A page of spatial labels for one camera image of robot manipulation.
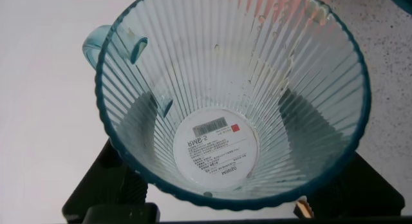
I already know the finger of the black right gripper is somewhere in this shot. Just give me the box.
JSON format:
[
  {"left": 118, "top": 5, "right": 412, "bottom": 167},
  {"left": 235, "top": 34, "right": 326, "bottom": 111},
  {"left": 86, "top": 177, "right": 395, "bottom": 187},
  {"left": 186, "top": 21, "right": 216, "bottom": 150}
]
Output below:
[{"left": 307, "top": 151, "right": 406, "bottom": 218}]

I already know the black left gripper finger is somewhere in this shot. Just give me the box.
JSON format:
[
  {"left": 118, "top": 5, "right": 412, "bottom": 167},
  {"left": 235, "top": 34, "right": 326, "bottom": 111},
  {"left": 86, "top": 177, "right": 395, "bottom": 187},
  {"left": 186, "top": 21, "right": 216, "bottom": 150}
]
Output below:
[{"left": 61, "top": 138, "right": 149, "bottom": 223}]

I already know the transparent blue ribbed plastic cup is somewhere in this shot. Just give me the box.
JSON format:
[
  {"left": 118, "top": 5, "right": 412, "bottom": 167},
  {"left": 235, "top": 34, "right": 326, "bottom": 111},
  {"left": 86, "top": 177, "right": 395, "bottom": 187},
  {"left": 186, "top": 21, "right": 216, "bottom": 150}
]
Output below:
[{"left": 82, "top": 0, "right": 372, "bottom": 212}]

